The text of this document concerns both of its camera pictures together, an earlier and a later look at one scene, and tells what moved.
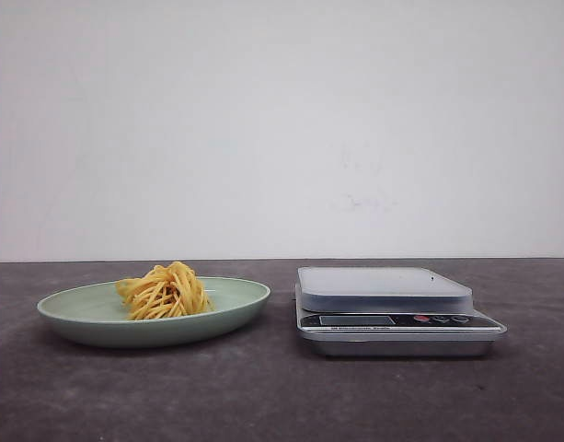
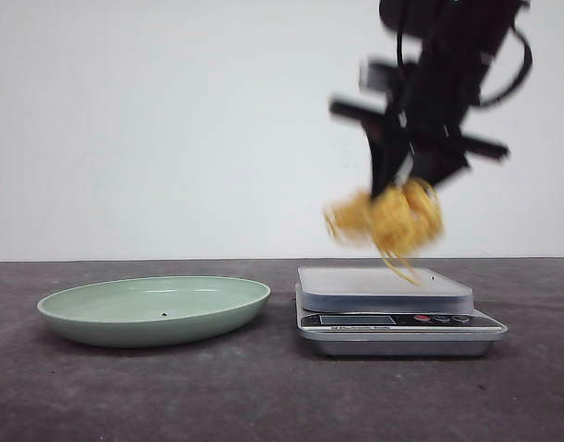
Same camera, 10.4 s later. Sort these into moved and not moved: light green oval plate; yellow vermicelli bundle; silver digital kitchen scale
Moved: yellow vermicelli bundle
Not moved: silver digital kitchen scale; light green oval plate
